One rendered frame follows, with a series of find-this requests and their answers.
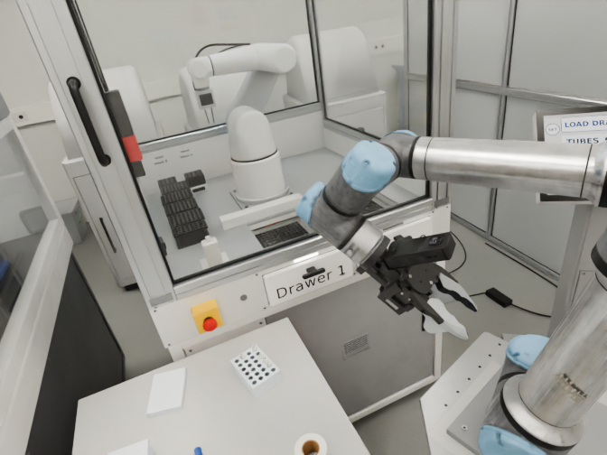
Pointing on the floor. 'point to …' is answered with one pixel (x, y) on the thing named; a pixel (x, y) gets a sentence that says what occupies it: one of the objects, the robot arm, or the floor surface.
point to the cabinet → (349, 343)
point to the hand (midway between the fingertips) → (469, 318)
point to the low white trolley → (223, 406)
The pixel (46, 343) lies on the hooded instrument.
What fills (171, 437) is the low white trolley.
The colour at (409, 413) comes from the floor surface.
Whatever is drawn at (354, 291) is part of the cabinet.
